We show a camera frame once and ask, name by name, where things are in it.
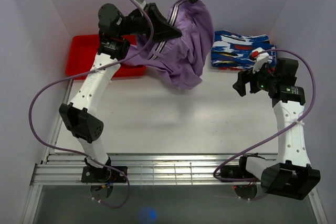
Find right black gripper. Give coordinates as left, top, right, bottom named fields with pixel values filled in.
left=232, top=60, right=277, bottom=97

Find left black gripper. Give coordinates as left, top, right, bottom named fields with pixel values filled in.
left=118, top=3, right=182, bottom=44

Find purple trousers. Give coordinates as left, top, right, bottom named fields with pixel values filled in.
left=125, top=0, right=214, bottom=90

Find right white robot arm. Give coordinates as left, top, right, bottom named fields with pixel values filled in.
left=233, top=58, right=321, bottom=200

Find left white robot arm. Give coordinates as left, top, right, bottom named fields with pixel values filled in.
left=59, top=3, right=182, bottom=182

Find red folded trousers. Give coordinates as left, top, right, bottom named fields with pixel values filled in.
left=217, top=66, right=245, bottom=71

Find blue patterned folded trousers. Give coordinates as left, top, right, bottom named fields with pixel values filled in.
left=211, top=30, right=276, bottom=70

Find red plastic tray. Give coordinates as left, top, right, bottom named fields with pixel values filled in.
left=65, top=34, right=145, bottom=79

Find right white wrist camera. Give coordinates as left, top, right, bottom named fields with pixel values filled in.
left=250, top=47, right=269, bottom=73

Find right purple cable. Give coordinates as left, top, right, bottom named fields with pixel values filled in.
left=213, top=48, right=316, bottom=201

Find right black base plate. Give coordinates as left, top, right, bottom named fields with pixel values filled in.
left=219, top=165, right=260, bottom=182

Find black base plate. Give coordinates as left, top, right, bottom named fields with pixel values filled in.
left=80, top=166, right=128, bottom=183
left=219, top=165, right=260, bottom=182

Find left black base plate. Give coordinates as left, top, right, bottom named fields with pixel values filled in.
left=80, top=166, right=128, bottom=183

